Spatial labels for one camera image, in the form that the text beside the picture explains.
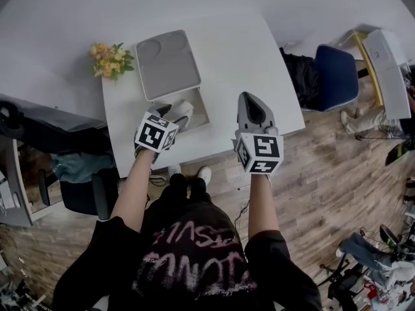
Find white desk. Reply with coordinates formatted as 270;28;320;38
361;29;413;121

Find blue cloth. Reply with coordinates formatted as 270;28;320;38
50;152;116;191

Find blue chair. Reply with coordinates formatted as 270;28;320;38
304;43;360;113

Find black office chair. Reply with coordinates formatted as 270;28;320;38
0;93;119;221

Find white box with grey lid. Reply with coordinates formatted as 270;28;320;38
135;29;212;133

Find yellow flower bouquet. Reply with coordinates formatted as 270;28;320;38
89;41;136;81

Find person's white right shoe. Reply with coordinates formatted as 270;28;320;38
196;165;213;185

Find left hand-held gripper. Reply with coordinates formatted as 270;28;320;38
134;104;191;165

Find black tripod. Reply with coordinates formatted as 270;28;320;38
316;256;353;288

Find person's black trousers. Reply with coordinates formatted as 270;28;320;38
160;172;212;207

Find white small item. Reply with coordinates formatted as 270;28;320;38
169;98;196;123

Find black bag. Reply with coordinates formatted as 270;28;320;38
278;46;321;109

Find yellow frame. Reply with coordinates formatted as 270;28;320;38
351;32;386;107

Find person's black printed shirt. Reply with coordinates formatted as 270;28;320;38
53;200;322;311

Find person's left forearm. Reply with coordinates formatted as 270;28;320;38
109;147;160;233

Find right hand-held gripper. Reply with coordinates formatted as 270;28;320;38
231;91;285;175

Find person's right forearm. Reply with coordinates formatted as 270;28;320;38
247;171;281;243

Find grey cabinet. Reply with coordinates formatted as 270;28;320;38
0;137;34;227

